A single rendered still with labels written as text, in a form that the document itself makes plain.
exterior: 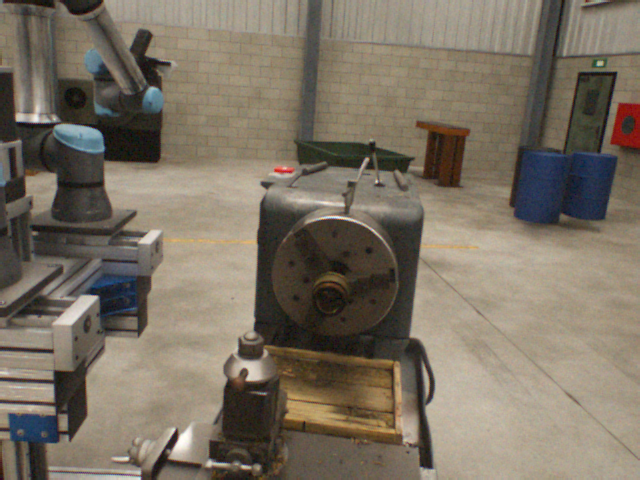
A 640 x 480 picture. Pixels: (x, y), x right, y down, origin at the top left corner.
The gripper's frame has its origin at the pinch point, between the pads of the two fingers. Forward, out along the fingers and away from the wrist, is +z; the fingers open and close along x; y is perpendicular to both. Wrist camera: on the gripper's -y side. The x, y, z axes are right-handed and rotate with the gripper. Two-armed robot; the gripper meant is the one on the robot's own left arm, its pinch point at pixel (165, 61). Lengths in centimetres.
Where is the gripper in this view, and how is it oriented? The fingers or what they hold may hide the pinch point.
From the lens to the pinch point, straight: 206.4
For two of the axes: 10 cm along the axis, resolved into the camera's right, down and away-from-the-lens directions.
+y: -2.0, 9.3, 3.1
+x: 9.2, 2.9, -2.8
